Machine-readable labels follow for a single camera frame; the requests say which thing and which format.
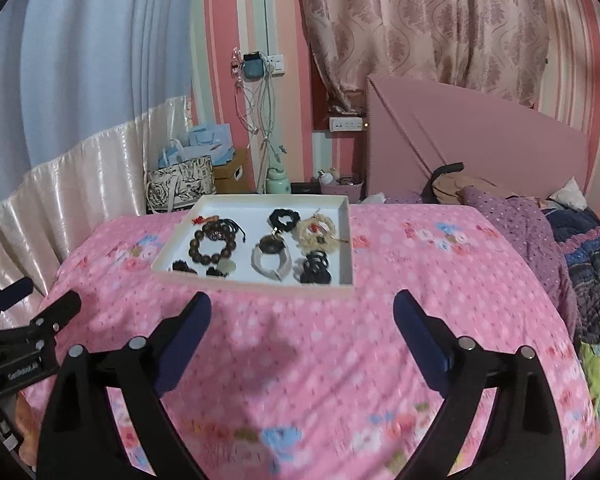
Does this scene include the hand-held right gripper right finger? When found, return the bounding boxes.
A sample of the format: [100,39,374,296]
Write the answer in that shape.
[392,289,566,480]

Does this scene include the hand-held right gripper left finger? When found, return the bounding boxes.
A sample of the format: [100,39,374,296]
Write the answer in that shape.
[36,291,213,480]

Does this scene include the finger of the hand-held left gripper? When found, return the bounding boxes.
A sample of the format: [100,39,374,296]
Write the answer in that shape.
[0,276,35,331]
[29,290,82,337]

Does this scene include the white jade pendant black cord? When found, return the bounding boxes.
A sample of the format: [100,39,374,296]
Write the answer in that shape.
[205,257,239,279]

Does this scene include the brown wooden bead bracelet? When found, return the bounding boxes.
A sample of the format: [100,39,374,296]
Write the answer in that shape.
[188,226,239,267]

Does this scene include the grey band wristwatch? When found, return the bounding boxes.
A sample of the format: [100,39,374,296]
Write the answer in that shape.
[251,235,294,282]

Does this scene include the black hair claw clip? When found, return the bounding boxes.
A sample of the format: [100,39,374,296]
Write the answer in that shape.
[294,249,334,284]

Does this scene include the white shallow cardboard box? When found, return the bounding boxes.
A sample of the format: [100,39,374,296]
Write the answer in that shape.
[151,194,355,301]

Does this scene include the beige hair scrunchie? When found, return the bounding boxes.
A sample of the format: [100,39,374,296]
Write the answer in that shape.
[293,214,338,255]

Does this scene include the black hair scrunchie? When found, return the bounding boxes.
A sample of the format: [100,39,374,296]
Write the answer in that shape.
[268,208,302,235]

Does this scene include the pink floral blanket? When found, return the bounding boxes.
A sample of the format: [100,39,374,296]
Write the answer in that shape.
[17,200,600,480]

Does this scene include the cream satin cloth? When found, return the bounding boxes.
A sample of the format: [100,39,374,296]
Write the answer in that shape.
[0,95,193,301]

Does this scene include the black and white floral tote bag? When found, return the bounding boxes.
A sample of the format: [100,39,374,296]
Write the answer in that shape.
[146,156,217,215]

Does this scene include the brown garment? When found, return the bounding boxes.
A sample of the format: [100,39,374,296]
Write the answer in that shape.
[431,170,487,202]

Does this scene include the pink storage basket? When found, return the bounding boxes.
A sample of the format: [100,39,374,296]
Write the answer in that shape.
[320,173,365,199]

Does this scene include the brown cardboard box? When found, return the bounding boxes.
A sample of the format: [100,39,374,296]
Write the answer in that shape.
[212,147,249,195]

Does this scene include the small pale blue paper bag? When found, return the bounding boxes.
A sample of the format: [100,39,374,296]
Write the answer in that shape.
[160,139,191,168]

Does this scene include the pale green water bottle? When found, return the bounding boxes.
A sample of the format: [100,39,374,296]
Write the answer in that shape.
[266,152,291,195]

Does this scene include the dark blue patterned blanket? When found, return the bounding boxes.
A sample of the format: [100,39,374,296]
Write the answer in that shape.
[545,205,600,346]

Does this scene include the large pale blue paper bag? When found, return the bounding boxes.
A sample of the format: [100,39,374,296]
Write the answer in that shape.
[187,123,234,166]

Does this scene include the white pillow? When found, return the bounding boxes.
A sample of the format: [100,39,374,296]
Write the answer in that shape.
[547,177,589,211]

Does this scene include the pink padded headboard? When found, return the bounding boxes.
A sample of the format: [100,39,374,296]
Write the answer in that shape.
[366,74,590,211]

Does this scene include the white power strip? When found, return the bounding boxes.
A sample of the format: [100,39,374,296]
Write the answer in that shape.
[328,116,365,133]

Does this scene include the blue curtain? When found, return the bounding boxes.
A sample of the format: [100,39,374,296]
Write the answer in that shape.
[0,0,197,201]

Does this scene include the pink patterned curtain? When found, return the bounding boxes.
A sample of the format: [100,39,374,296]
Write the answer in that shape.
[297,0,551,111]

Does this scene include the black leather bracelet purple charm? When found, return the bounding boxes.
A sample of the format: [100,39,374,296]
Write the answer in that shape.
[207,218,248,242]

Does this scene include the red string bracelet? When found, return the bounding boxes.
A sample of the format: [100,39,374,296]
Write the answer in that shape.
[305,222,353,248]

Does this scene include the hanging grey cables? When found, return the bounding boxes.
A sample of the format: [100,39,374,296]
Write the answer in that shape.
[234,50,287,161]

